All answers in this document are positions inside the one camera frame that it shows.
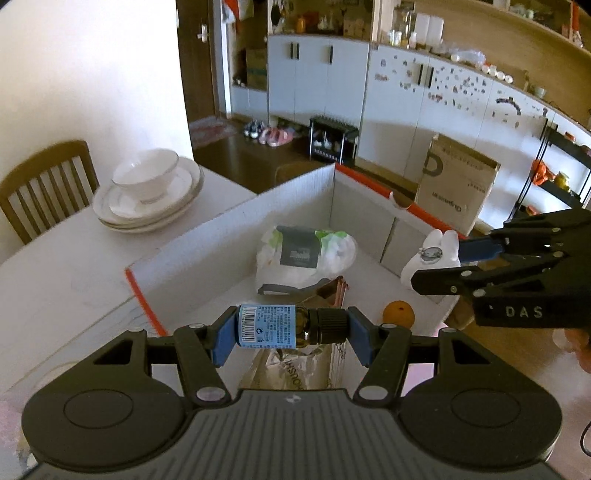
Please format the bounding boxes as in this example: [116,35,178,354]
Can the white plastic wrap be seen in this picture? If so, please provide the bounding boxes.
[400,229,461,290]

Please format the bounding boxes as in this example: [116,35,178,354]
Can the orange tangerine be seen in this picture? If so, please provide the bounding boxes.
[382,300,416,329]

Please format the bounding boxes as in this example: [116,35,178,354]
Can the small brown labelled bottle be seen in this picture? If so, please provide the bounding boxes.
[235,305,351,349]

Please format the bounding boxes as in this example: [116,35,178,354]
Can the white plastic tissue pack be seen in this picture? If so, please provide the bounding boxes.
[256,225,358,295]

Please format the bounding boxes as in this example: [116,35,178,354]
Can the right hand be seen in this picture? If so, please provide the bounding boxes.
[552,329,591,374]

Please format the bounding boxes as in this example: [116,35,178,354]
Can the brown paper bag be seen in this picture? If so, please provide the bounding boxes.
[415,134,501,236]

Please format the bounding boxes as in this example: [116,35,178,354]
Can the red cardboard box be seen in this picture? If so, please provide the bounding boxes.
[126,167,458,340]

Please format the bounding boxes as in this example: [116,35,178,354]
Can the stacked white plates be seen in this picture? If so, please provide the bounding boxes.
[92,157,205,234]

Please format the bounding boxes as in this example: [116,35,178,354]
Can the black shoe rack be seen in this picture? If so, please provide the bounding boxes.
[308,115,360,168]

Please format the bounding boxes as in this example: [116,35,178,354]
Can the white bowl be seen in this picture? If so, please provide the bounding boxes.
[111,148,179,203]

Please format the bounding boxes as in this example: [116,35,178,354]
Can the red patterned doormat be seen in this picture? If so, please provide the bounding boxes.
[188,116,238,149]

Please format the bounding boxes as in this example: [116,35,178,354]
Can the brown wooden chair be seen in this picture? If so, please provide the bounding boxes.
[1,139,99,244]

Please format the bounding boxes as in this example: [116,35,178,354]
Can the pink shoes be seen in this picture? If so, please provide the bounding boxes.
[259,127,294,148]

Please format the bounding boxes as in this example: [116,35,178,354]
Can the white wall cabinet unit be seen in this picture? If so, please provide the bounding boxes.
[221,0,591,232]

